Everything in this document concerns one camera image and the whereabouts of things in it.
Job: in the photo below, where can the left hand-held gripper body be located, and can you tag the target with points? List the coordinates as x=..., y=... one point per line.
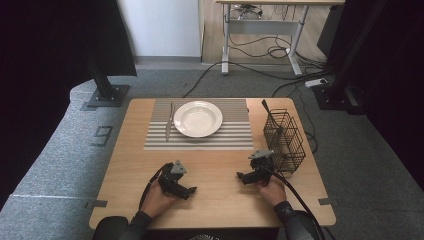
x=171, y=178

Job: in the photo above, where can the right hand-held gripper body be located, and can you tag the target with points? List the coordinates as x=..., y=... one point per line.
x=261, y=165

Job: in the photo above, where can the person's left hand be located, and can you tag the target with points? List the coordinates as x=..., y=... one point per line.
x=156, y=200

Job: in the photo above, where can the person's right hand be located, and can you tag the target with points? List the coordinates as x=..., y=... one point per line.
x=274, y=193

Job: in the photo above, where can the grey striped placemat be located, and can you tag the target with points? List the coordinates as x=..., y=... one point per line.
x=233, y=133

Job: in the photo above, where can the silver table knife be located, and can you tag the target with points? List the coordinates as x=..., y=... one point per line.
x=169, y=123

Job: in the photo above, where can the white round plate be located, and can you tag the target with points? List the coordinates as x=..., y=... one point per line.
x=198, y=119

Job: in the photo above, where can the white power strip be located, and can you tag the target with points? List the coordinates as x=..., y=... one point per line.
x=316, y=82

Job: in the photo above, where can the black metal stand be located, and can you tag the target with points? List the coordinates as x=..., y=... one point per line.
x=346, y=83
x=105, y=86

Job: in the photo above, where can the black curtain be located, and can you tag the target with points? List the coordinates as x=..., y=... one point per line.
x=50, y=66
x=393, y=83

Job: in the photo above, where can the white desk frame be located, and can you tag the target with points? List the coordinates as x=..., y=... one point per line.
x=263, y=26

